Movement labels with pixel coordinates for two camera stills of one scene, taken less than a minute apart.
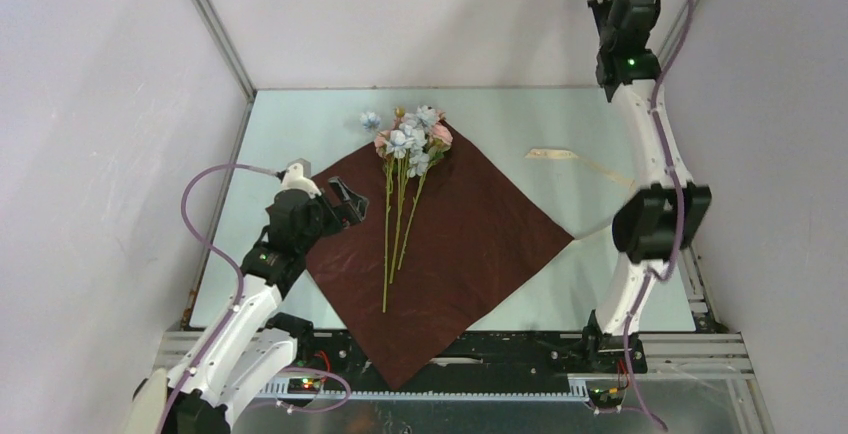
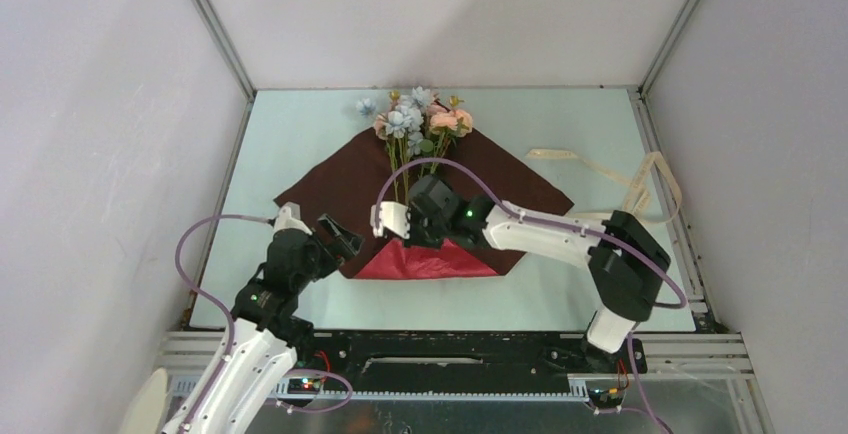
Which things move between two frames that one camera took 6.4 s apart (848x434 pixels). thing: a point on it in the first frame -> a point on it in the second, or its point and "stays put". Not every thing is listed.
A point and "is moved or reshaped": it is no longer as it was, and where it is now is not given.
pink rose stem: (386, 236) -> (379, 128)
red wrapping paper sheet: (435, 252) is moved or reshaped
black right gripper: (598, 9) -> (414, 240)
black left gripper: (350, 209) -> (344, 244)
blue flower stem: (398, 144) is moved or reshaped
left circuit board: (303, 385) stays put
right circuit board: (606, 398) stays put
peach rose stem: (440, 136) is moved or reshaped
